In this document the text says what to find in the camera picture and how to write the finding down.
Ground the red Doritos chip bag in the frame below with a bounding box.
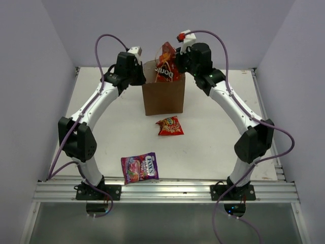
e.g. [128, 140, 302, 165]
[154, 42, 180, 82]

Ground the brown paper bag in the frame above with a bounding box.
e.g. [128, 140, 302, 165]
[142, 60, 185, 116]

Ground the small red popcorn snack bag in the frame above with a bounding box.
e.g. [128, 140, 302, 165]
[156, 116, 184, 136]

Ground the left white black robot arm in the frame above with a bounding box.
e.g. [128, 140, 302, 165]
[58, 46, 146, 200]

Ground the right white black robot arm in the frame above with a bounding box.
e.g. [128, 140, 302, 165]
[176, 43, 274, 200]

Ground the purple Fox's candy bag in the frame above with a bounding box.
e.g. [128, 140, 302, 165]
[121, 152, 159, 185]

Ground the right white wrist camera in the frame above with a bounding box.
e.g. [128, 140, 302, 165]
[177, 30, 197, 55]

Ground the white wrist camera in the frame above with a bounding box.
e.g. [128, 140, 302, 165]
[177, 30, 197, 55]
[127, 46, 142, 63]

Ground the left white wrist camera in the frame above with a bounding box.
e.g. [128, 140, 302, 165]
[127, 46, 142, 63]

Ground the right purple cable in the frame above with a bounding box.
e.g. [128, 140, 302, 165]
[187, 29, 295, 244]

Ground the purple cable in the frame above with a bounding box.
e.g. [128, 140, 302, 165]
[47, 34, 127, 218]
[187, 29, 295, 244]

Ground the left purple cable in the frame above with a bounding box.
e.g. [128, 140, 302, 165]
[47, 34, 127, 218]

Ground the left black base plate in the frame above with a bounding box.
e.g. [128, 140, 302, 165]
[74, 182, 122, 201]

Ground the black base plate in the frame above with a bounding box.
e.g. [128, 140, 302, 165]
[210, 181, 256, 201]
[74, 182, 122, 201]

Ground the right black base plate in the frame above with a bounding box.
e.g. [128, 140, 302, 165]
[210, 181, 256, 201]

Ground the aluminium rail frame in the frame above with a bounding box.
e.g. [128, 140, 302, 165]
[22, 75, 310, 243]

